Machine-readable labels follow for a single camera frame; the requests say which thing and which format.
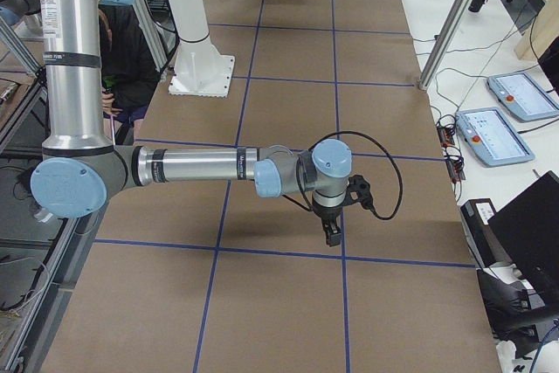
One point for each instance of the near teach pendant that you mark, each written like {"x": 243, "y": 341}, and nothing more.
{"x": 492, "y": 137}

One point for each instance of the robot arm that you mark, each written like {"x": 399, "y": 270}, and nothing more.
{"x": 82, "y": 169}

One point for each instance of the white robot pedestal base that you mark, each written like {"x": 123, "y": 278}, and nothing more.
{"x": 199, "y": 68}

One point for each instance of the black power box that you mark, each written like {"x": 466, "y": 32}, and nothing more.
{"x": 486, "y": 247}

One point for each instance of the teach pendant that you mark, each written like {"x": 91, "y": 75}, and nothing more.
{"x": 492, "y": 137}
{"x": 522, "y": 96}

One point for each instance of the black laptop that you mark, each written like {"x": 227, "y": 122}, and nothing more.
{"x": 527, "y": 229}

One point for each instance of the far teach pendant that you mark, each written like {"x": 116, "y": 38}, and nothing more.
{"x": 522, "y": 96}

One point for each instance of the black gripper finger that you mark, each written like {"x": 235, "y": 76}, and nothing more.
{"x": 333, "y": 232}

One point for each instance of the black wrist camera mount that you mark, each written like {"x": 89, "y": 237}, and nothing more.
{"x": 358, "y": 192}

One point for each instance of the aluminium frame post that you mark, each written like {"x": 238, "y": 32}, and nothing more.
{"x": 445, "y": 37}

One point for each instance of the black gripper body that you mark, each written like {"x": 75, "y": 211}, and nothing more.
{"x": 327, "y": 213}

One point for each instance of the seated person in black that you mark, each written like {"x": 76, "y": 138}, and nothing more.
{"x": 128, "y": 73}

